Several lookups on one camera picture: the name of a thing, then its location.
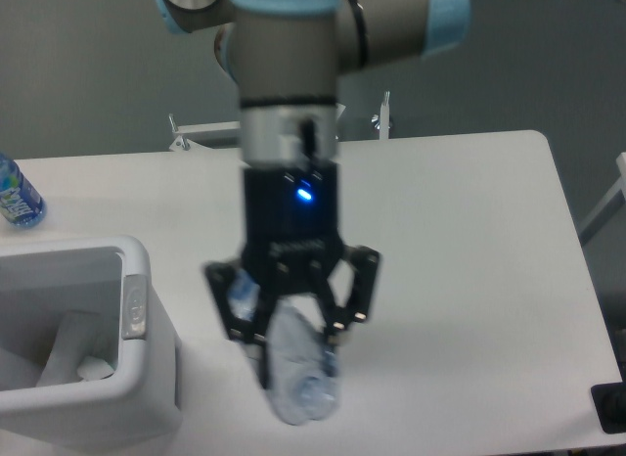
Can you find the white frame at right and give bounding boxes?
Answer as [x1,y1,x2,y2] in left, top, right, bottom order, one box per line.
[578,152,625,247]

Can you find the white plastic bag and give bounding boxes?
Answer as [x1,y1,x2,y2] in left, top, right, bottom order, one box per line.
[35,311,118,388]

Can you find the blue labelled water bottle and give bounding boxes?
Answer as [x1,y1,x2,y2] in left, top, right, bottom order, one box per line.
[1,154,46,228]

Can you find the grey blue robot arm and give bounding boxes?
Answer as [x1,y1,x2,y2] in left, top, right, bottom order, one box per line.
[155,0,470,389]

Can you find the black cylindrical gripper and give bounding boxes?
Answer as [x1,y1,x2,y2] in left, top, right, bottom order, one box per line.
[203,161,381,389]

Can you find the crushed clear plastic bottle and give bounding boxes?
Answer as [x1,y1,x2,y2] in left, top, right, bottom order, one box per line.
[227,271,340,426]

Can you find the white metal frame bracket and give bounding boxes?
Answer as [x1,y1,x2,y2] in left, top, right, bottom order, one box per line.
[168,114,241,152]

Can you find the white trash can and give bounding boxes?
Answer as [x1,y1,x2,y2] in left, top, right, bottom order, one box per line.
[1,236,182,451]

